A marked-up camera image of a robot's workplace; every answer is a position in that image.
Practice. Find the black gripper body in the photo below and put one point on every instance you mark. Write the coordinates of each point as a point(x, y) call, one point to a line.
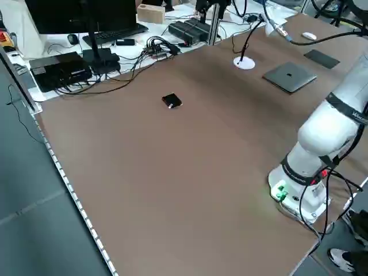
point(214, 1)

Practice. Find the white mouse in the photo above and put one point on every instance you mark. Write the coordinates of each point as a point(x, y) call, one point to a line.
point(309, 35)

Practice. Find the small black object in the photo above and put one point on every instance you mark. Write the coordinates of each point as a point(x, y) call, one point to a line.
point(172, 101)

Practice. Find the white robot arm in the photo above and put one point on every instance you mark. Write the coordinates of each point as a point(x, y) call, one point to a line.
point(319, 135)

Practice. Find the grey laptop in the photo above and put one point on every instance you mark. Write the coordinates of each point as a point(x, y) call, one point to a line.
point(290, 77)

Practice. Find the black mouse pad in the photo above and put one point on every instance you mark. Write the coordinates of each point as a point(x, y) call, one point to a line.
point(322, 59)

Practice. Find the black computer mouse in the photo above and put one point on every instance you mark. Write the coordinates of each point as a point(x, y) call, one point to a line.
point(72, 38)

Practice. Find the wooden block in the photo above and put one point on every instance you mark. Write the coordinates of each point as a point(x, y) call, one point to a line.
point(151, 13)

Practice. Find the black usb hub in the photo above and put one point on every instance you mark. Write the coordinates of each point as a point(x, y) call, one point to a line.
point(153, 48)

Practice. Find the small black device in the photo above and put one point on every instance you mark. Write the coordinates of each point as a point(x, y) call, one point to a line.
point(125, 42)

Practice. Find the black keyboard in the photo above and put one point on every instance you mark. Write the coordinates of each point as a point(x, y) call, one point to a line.
point(120, 32)

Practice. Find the black monitor stand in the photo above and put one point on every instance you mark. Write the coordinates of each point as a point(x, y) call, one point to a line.
point(100, 59)

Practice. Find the black monitor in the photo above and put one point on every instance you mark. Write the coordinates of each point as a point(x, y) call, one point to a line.
point(80, 14)

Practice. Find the black equipment box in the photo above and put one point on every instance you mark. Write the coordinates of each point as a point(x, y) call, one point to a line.
point(57, 72)

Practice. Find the red emergency stop button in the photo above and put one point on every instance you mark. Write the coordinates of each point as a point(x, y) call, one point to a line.
point(3, 36)

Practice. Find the person's leg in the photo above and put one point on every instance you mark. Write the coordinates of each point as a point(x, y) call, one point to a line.
point(359, 227)

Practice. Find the person's white shoe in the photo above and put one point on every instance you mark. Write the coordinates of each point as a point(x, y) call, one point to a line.
point(342, 260)

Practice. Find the aluminium profile post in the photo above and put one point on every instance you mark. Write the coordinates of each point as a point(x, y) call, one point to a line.
point(215, 31)

